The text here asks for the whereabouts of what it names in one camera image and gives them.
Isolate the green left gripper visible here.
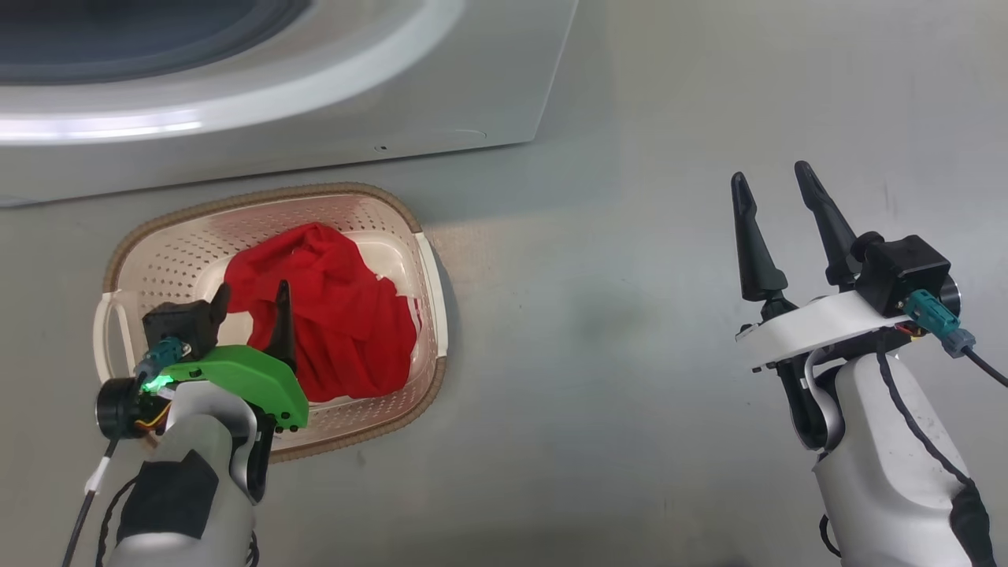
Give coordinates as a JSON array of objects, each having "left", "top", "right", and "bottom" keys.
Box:
[{"left": 95, "top": 280, "right": 310, "bottom": 440}]

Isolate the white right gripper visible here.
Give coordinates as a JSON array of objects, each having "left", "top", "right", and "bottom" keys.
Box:
[{"left": 730, "top": 161, "right": 916, "bottom": 372}]

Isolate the red garment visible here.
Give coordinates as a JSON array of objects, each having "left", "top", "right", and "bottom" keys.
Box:
[{"left": 223, "top": 222, "right": 422, "bottom": 403}]

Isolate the cream perforated laundry basket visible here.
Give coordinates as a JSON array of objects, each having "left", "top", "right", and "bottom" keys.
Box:
[{"left": 93, "top": 183, "right": 450, "bottom": 463}]

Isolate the white washing machine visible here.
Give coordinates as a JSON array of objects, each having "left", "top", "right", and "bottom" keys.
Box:
[{"left": 0, "top": 0, "right": 580, "bottom": 208}]

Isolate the right cable with teal connector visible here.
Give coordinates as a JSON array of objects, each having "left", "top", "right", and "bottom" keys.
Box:
[{"left": 904, "top": 290, "right": 1008, "bottom": 388}]

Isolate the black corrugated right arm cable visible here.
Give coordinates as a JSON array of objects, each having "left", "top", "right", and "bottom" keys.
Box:
[{"left": 876, "top": 350, "right": 997, "bottom": 567}]

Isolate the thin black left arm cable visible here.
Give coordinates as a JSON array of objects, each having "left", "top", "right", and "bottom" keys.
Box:
[{"left": 94, "top": 472, "right": 149, "bottom": 567}]

